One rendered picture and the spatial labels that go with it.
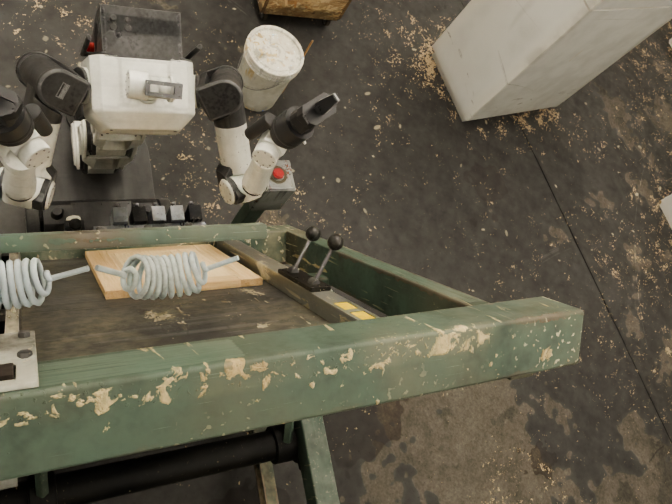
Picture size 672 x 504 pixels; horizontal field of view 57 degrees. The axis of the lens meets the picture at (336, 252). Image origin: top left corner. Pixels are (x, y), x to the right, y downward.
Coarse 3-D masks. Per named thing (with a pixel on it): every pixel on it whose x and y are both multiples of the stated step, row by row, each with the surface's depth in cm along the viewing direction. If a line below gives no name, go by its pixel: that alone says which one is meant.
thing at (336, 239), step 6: (336, 234) 138; (330, 240) 137; (336, 240) 137; (342, 240) 138; (330, 246) 137; (336, 246) 137; (342, 246) 138; (330, 252) 138; (324, 258) 138; (324, 264) 138; (318, 270) 138; (318, 276) 138; (312, 282) 137; (318, 282) 137
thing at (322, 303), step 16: (240, 256) 176; (256, 256) 169; (256, 272) 165; (272, 272) 154; (288, 288) 145; (304, 288) 137; (304, 304) 137; (320, 304) 130; (352, 304) 126; (336, 320) 123; (352, 320) 117
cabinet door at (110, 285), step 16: (96, 256) 173; (112, 256) 175; (128, 256) 176; (160, 256) 177; (208, 256) 178; (224, 256) 178; (96, 272) 155; (144, 272) 158; (208, 272) 160; (224, 272) 160; (240, 272) 159; (112, 288) 140; (208, 288) 148; (224, 288) 150
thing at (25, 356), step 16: (0, 256) 146; (16, 256) 146; (0, 288) 78; (16, 288) 118; (0, 320) 101; (16, 320) 99; (0, 336) 81; (16, 336) 82; (32, 336) 82; (0, 352) 76; (16, 352) 76; (32, 352) 76; (16, 368) 71; (32, 368) 71; (0, 384) 67; (16, 384) 67; (32, 384) 68
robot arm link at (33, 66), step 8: (32, 56) 149; (40, 56) 149; (24, 64) 148; (32, 64) 147; (40, 64) 146; (48, 64) 146; (56, 64) 148; (24, 72) 147; (32, 72) 145; (40, 72) 143; (24, 80) 148; (32, 80) 145; (32, 88) 145; (32, 96) 146; (24, 104) 148; (40, 104) 146; (48, 112) 148; (56, 112) 150; (48, 120) 149; (56, 120) 151
